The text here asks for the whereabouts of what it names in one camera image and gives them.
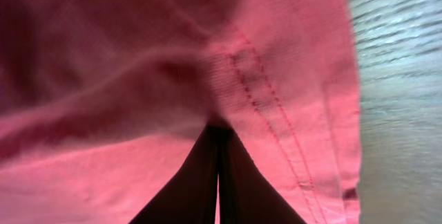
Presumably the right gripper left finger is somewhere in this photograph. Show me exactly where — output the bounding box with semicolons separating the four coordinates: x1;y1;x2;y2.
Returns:
131;125;219;224

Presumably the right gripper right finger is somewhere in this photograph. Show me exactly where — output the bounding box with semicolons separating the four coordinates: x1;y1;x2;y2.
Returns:
218;129;305;224

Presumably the orange soccer t-shirt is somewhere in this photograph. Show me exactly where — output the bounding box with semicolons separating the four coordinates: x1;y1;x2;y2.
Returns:
1;0;361;223

